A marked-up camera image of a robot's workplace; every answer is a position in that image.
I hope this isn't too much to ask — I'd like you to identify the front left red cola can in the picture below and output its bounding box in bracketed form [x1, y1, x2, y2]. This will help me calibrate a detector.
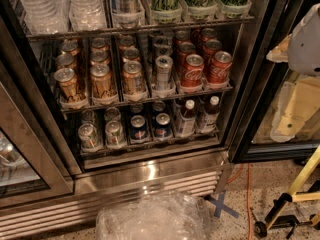
[181, 54, 204, 87]

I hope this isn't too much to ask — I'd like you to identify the right water bottle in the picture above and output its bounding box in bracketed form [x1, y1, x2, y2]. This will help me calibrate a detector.
[69, 0, 107, 31]

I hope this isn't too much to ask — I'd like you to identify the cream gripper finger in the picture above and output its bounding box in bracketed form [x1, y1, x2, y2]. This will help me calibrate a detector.
[266, 35, 291, 63]

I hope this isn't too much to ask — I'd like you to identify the red cola can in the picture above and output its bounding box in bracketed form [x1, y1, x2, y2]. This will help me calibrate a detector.
[207, 51, 232, 84]
[181, 54, 204, 87]

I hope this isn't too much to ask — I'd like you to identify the left water bottle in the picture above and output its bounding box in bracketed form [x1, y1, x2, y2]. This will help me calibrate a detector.
[20, 0, 69, 34]

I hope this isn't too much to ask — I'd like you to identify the front blue cola can right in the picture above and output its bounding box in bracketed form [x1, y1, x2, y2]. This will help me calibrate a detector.
[154, 113, 171, 138]

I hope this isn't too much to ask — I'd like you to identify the blue cola can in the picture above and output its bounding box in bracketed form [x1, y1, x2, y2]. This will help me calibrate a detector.
[130, 115, 147, 141]
[154, 113, 171, 138]

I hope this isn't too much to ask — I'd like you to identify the front orange can left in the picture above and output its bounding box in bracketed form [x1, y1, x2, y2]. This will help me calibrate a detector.
[54, 68, 85, 103]

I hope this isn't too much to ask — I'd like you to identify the front green can right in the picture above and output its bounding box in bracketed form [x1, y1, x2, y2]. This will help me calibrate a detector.
[105, 121, 125, 146]

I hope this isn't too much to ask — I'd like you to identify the dark plastic bottle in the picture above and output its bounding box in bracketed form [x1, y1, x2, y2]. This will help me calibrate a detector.
[196, 96, 220, 133]
[176, 99, 196, 137]

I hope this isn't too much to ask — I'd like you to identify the clear plastic bag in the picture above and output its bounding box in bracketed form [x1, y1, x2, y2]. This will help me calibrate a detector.
[96, 192, 212, 240]

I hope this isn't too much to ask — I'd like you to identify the yellow black stand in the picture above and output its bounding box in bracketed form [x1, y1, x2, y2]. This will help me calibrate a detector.
[254, 149, 320, 239]

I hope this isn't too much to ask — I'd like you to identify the middle wire shelf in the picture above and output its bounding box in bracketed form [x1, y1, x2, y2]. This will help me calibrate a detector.
[59, 82, 232, 113]

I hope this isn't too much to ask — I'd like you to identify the front right red cola can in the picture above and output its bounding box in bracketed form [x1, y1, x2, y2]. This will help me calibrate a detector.
[207, 51, 232, 84]

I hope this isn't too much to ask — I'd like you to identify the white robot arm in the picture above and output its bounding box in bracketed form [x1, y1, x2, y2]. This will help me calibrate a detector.
[266, 3, 320, 77]

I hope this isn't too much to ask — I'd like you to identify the orange can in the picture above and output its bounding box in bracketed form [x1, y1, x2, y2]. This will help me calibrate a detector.
[54, 68, 85, 103]
[122, 61, 146, 95]
[90, 64, 114, 99]

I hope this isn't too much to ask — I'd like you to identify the front silver slim can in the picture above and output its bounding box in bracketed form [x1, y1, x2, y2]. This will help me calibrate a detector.
[155, 55, 173, 91]

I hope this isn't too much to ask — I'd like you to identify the water bottle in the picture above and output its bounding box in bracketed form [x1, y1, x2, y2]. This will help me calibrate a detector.
[69, 0, 107, 31]
[20, 0, 69, 34]

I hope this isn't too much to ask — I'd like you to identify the wire shelf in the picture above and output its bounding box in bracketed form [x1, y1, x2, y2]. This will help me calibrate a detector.
[59, 82, 232, 113]
[26, 16, 255, 41]

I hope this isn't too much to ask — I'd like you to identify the front orange can right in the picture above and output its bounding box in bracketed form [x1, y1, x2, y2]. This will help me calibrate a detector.
[122, 61, 146, 95]

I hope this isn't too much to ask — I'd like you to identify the steel fridge vent grille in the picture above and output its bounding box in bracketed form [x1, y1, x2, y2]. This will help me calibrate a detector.
[0, 169, 222, 240]

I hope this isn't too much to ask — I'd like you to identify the right glass fridge door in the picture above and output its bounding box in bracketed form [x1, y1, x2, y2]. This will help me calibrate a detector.
[228, 0, 320, 163]

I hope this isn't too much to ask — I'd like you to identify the front green can left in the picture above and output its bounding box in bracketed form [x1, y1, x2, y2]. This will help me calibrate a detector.
[78, 123, 100, 149]

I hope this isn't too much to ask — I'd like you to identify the blue tape cross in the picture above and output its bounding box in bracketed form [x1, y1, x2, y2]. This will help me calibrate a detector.
[206, 191, 239, 218]

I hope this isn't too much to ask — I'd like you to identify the front blue cola can left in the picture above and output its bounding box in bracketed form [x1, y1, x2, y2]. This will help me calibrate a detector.
[130, 115, 147, 141]

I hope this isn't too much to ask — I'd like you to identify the open glass fridge door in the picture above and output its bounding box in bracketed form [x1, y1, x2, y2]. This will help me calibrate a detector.
[0, 62, 73, 210]

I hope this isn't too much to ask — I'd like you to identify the front orange can middle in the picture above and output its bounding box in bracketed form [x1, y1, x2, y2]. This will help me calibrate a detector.
[90, 64, 114, 99]

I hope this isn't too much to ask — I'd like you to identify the upper wire shelf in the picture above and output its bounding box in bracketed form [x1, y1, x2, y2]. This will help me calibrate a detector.
[26, 16, 255, 41]

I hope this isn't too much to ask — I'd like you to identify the orange cable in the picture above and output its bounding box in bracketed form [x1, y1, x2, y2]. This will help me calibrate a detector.
[226, 163, 254, 240]

